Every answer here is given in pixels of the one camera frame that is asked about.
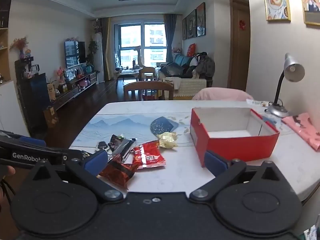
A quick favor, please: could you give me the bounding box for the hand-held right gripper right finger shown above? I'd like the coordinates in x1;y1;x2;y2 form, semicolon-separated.
189;150;290;202

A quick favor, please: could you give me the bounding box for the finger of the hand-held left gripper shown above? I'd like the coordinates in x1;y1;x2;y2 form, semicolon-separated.
19;135;47;147

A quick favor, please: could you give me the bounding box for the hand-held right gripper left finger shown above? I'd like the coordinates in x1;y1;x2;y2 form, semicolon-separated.
29;150;124;203

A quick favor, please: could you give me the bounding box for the dark red snack packet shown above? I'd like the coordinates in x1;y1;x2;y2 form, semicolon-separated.
99;154;137;190

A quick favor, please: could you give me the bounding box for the red cardboard box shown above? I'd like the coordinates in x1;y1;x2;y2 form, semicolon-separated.
189;107;280;168

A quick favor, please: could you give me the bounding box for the black snack packet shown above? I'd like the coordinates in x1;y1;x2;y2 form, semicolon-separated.
109;134;137;159

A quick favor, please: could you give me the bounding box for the yellow wrapper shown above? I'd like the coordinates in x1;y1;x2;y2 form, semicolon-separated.
157;132;179;149

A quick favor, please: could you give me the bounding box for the bright red snack packet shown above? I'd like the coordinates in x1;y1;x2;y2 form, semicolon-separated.
132;141;167;170

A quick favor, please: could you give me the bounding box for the brown paper bag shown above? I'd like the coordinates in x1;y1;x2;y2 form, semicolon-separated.
47;84;57;102
44;106;59;128

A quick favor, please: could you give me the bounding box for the black cabinet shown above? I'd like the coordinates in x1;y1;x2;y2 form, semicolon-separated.
17;73;52;137

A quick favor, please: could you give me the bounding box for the white and wood cupboard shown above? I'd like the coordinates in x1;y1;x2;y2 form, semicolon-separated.
0;0;30;138

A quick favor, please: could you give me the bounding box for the long television cabinet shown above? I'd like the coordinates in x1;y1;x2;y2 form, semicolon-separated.
54;71;98;110

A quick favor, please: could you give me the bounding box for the white printed sachet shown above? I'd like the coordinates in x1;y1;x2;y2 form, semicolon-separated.
246;99;269;107

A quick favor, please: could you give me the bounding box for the black coffee machine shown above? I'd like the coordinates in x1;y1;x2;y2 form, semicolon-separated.
15;57;40;79

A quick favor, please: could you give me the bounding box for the sofa with cloth cover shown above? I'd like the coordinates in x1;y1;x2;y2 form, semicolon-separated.
155;55;214;99

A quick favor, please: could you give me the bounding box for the wooden dining chair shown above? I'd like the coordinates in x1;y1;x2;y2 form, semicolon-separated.
124;81;174;101

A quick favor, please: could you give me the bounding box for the dried flower vase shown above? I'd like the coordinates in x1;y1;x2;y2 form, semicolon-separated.
9;37;28;58

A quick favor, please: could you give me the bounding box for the oval coffee table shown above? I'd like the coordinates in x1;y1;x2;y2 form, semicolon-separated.
116;67;143;82

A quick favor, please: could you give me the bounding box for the pink plastic bag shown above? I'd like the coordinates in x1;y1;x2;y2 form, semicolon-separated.
281;112;320;152

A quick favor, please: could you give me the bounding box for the dark jacket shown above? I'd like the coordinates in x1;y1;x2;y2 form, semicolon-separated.
194;52;215;78

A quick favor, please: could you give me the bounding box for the flat screen television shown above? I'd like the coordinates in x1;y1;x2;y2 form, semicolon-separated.
65;41;86;68

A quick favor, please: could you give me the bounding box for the white standing air conditioner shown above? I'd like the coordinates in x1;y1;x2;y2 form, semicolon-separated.
94;32;104;83

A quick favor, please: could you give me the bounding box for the wooden armchair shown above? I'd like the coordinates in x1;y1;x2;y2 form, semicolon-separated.
137;46;156;80

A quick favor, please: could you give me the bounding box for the wooden door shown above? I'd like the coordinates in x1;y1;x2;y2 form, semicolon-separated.
229;0;250;92

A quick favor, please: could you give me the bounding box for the green house plant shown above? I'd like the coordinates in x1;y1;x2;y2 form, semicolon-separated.
87;39;98;63

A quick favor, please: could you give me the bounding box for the yellow grey curtain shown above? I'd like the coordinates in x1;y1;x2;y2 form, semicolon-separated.
99;17;114;80

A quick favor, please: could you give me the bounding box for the silver desk lamp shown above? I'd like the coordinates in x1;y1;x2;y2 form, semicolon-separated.
265;53;305;118

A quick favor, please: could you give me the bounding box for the blue grey curtain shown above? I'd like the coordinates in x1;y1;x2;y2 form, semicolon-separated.
164;14;178;62

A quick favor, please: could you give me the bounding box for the large window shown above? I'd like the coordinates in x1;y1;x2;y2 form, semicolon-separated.
114;21;167;67

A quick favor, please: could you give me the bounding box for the medium black framed picture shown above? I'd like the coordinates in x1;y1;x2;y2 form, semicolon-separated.
186;9;197;39

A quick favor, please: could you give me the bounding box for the large black framed picture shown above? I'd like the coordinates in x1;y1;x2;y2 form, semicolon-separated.
196;2;206;37

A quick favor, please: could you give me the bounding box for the gold framed food picture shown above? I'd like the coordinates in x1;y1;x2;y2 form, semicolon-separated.
262;0;291;22

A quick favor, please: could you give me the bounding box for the gold framed figure picture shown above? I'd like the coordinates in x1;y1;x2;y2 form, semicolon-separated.
297;0;320;26

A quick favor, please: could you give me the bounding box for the black cable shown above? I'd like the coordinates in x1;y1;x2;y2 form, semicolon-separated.
0;176;17;205

